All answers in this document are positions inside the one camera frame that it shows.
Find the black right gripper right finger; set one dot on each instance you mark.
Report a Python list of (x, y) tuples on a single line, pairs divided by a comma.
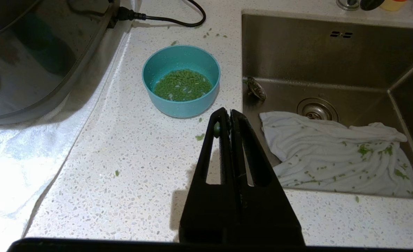
[(269, 217)]

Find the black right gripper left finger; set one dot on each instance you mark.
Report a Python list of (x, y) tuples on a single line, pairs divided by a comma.
[(206, 217)]

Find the teal bowl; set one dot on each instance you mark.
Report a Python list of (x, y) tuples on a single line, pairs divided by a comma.
[(182, 109)]

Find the chopped green vegetables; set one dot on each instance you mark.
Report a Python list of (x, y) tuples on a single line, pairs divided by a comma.
[(182, 85)]

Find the dark grey rice cooker base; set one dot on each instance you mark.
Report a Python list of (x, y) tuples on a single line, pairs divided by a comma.
[(35, 70)]

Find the white cloth with green bits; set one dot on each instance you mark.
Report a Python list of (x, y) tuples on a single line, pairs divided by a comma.
[(332, 150)]

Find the metal sink drain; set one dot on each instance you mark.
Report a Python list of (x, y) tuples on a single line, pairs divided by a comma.
[(316, 110)]

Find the metal sink plug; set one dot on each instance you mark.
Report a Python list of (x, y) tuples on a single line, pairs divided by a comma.
[(256, 88)]

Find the stainless steel sink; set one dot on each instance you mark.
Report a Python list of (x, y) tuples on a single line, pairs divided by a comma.
[(332, 59)]

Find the white towel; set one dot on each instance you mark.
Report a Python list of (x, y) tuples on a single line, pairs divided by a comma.
[(17, 168)]

